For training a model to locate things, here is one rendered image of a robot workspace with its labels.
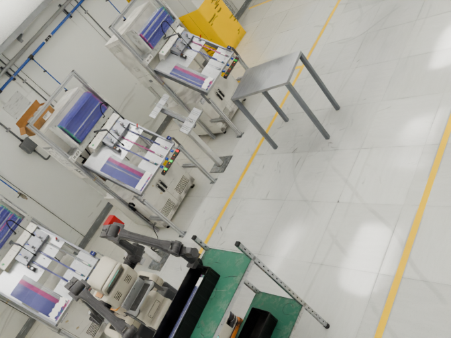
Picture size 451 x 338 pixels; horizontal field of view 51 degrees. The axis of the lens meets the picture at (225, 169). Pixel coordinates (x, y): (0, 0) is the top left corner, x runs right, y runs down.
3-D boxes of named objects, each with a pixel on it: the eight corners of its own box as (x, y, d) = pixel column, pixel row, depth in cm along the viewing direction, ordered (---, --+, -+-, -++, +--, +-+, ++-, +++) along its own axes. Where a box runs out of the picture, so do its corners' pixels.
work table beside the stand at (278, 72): (329, 139, 470) (286, 82, 429) (274, 149, 518) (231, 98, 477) (340, 106, 493) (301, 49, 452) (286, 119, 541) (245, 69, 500)
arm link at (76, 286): (71, 270, 272) (58, 284, 267) (84, 280, 264) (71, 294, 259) (105, 307, 302) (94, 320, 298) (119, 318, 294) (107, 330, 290)
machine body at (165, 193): (198, 182, 574) (164, 149, 542) (169, 231, 544) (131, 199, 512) (167, 182, 622) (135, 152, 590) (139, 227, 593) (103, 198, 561)
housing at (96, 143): (121, 122, 529) (119, 115, 517) (96, 155, 509) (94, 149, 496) (115, 119, 531) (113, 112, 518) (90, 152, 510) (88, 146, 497)
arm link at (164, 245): (113, 224, 287) (107, 241, 282) (113, 220, 281) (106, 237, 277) (182, 242, 287) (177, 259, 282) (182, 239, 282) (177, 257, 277)
